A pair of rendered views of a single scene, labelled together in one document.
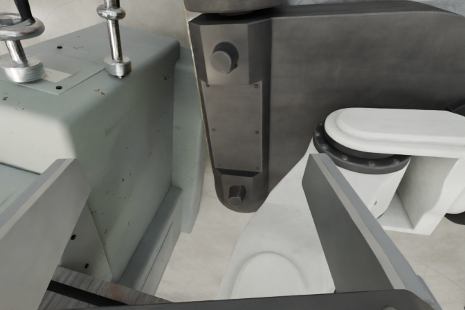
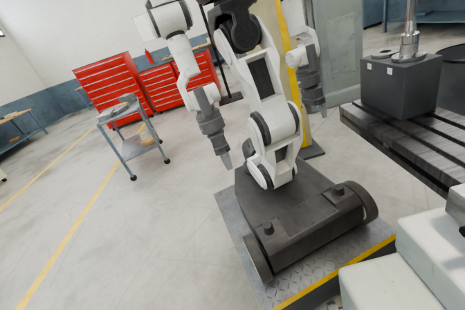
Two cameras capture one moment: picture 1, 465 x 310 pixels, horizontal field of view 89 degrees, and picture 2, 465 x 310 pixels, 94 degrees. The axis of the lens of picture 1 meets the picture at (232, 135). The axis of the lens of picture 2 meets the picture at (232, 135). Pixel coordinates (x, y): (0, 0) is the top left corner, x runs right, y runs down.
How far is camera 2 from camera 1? 0.80 m
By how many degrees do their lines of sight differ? 74
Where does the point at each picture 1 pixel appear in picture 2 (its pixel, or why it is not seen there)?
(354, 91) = (263, 194)
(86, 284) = (423, 178)
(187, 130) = not seen: hidden behind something
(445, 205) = not seen: hidden behind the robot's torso
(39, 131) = (357, 282)
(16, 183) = (437, 289)
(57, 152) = (370, 268)
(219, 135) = (314, 219)
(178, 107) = not seen: outside the picture
